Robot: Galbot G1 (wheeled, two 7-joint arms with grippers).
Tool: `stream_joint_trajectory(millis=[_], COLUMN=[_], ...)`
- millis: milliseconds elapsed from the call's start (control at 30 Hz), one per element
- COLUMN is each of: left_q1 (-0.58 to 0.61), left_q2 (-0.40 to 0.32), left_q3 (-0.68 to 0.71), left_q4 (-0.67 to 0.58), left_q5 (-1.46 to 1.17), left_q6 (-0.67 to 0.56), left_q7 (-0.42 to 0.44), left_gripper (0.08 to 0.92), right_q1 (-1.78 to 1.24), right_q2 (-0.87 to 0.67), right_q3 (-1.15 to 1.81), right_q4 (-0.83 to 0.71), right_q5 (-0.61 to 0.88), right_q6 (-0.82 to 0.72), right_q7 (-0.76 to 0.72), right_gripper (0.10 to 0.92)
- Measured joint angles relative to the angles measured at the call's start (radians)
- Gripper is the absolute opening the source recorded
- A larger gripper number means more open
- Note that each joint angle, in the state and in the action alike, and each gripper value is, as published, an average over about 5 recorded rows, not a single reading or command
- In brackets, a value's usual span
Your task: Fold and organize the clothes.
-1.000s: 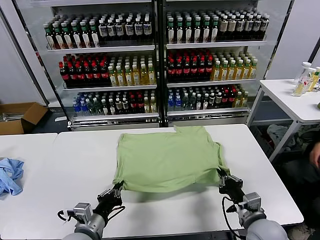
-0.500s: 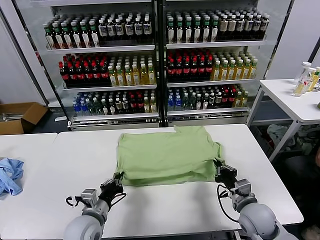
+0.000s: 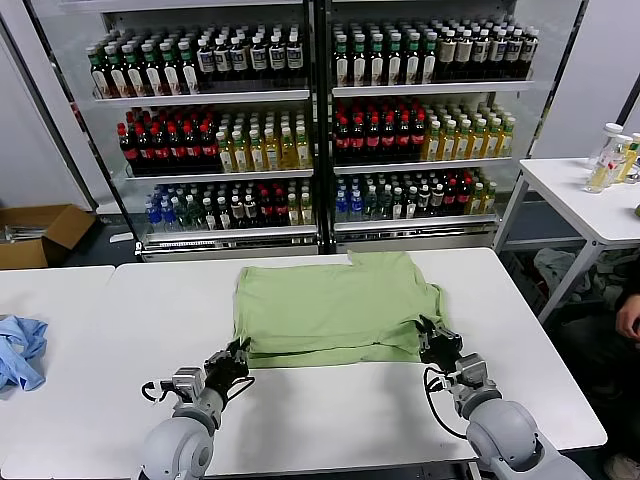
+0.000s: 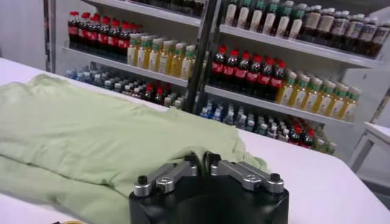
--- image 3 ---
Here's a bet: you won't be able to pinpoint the green cap tea bottle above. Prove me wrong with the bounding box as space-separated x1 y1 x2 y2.
104 44 130 98
404 33 422 86
122 43 148 97
369 33 387 87
178 41 201 95
387 33 404 86
141 43 166 96
85 45 112 99
159 42 184 96
351 33 369 87
421 34 438 85
333 33 351 87

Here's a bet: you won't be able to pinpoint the white side table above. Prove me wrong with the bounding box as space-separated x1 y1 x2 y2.
492 157 640 326

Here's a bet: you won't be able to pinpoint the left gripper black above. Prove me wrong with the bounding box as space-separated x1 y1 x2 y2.
203 337 253 396

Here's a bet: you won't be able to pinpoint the green cap yellow bottle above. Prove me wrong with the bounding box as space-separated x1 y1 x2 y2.
615 132 640 184

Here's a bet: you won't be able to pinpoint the open cardboard box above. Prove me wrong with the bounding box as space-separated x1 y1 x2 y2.
0 203 97 271

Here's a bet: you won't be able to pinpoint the light blue crumpled cloth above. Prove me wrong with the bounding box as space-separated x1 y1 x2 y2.
0 314 50 392

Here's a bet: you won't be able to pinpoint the silver metal rods bundle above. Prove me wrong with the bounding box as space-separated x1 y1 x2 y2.
2 224 32 246

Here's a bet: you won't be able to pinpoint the clear bottle white cap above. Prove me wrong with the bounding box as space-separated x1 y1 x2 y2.
588 122 624 171

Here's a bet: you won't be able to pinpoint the yellow juice bottle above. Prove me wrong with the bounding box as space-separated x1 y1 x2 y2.
280 126 298 171
232 130 251 173
441 119 458 161
498 115 516 158
484 116 501 159
264 128 282 171
470 117 487 160
295 125 313 170
425 120 443 162
456 118 473 160
248 129 267 172
216 130 235 174

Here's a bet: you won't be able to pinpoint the light green t-shirt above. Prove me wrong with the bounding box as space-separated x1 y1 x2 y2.
232 249 449 370

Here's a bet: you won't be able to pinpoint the white shoe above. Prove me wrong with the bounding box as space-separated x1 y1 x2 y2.
602 452 640 480

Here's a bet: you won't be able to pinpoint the blue label dark bottle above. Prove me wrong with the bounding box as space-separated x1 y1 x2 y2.
230 35 250 82
472 29 490 81
286 31 306 79
195 37 216 84
505 28 524 80
268 33 288 80
249 34 270 81
522 27 540 79
489 28 507 80
213 36 233 83

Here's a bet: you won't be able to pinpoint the metal beverage display shelf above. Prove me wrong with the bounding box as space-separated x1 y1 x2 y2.
24 0 324 264
319 0 589 256

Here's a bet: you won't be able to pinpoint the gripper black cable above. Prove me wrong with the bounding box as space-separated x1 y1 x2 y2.
222 375 256 401
422 367 471 441

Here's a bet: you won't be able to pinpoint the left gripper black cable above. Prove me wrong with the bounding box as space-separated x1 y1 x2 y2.
222 375 256 401

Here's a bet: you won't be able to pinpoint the grey crumpled cloth pile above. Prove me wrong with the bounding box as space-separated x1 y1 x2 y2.
533 248 594 304

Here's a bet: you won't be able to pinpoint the mixed clothes pile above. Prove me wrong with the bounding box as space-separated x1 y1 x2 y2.
593 248 632 301

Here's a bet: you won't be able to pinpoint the red cap cola bottle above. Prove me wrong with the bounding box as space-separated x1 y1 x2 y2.
150 123 171 173
381 114 398 162
350 115 367 162
167 123 187 173
117 123 140 174
334 115 351 162
134 124 155 174
183 122 203 172
365 115 382 162
411 113 428 160
199 122 220 171
396 114 413 161

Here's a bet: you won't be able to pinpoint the bystander dark trousers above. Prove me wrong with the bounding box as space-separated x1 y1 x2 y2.
562 319 640 401

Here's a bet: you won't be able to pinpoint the left wrist camera black cable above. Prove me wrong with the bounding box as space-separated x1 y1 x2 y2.
141 380 176 404

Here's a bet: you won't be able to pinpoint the beige label dark bottle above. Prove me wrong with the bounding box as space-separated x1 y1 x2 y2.
437 29 456 83
455 29 474 82

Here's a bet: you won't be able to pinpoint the bystander bare hand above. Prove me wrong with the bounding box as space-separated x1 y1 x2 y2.
616 298 640 342

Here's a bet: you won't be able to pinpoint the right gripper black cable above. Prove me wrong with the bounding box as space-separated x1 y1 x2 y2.
422 367 471 441

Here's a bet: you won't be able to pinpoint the red label yellow liquid bottle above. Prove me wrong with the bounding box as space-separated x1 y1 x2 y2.
584 133 627 195

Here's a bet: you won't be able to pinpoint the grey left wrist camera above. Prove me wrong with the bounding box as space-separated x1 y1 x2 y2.
171 367 207 397

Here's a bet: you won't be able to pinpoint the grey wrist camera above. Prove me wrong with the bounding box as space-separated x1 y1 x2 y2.
171 367 207 397
453 352 490 390

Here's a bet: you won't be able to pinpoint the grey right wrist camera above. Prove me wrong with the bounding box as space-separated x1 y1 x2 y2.
453 352 490 390

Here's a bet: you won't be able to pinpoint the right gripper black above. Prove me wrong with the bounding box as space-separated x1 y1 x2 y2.
414 315 464 374

